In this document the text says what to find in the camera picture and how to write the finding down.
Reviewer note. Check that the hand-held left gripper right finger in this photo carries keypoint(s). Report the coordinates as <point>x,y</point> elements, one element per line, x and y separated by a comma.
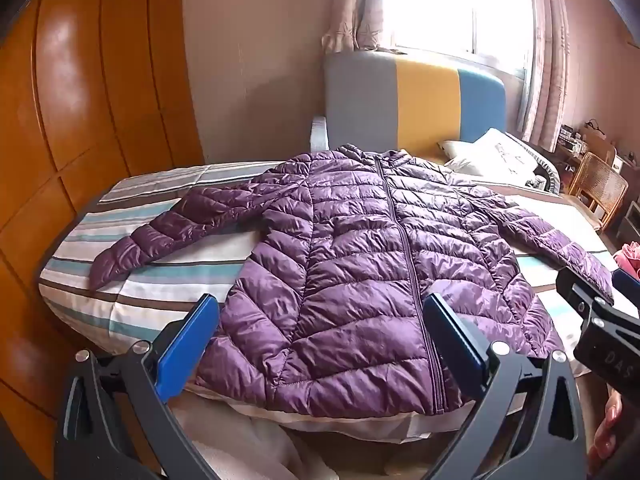
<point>457,345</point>

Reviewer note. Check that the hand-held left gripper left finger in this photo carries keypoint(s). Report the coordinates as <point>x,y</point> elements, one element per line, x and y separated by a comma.
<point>187,345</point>

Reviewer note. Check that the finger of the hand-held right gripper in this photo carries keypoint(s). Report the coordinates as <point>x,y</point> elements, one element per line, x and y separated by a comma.
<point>580,285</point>
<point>627,287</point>

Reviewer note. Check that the purple puffer jacket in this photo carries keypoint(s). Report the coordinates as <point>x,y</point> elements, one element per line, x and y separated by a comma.
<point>350,270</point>

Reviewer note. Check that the person's right hand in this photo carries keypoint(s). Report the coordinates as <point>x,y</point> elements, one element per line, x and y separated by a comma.
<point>607,430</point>

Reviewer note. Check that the pink cloth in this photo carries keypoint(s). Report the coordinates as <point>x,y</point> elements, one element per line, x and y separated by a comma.
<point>629,260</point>

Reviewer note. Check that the striped bed sheet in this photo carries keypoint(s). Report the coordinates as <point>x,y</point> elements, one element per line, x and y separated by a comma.
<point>150,280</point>

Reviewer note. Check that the rattan chair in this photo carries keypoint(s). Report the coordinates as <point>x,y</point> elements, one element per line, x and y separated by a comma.
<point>602,187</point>

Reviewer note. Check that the white fleece blanket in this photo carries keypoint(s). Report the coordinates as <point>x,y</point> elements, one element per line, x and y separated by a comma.
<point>235,440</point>

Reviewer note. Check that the cluttered wooden desk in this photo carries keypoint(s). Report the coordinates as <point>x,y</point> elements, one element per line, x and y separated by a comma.
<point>590,140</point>

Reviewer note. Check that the white printed pillow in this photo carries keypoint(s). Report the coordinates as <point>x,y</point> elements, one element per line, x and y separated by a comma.
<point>495,152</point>

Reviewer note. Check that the pink patterned curtain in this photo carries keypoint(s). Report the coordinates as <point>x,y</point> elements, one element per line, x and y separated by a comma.
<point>547,60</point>
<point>357,5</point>

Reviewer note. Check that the grey yellow blue headboard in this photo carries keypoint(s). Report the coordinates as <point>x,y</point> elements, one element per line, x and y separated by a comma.
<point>425,100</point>

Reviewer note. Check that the wooden wardrobe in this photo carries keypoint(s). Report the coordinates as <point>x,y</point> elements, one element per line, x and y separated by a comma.
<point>75,110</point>

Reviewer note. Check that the white bedside frame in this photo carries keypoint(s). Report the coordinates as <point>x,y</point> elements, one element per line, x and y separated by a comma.
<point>318,132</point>

